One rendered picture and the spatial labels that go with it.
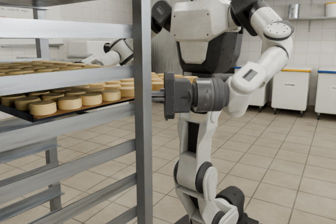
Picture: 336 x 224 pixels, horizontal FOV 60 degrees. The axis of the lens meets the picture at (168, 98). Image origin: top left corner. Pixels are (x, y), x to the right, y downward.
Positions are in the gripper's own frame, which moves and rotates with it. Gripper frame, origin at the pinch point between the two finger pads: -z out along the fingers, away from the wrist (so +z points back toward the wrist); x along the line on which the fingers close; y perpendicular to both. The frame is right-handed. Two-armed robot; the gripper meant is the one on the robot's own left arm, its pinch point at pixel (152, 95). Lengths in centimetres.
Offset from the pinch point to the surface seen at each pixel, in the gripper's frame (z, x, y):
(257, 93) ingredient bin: 193, -72, -388
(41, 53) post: -34.2, 10.1, -24.5
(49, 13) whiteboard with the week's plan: -143, 58, -426
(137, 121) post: -3.8, -4.9, 6.1
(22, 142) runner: -23.3, -3.2, 24.2
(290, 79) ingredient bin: 233, -45, -357
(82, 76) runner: -14.4, 7.0, 15.3
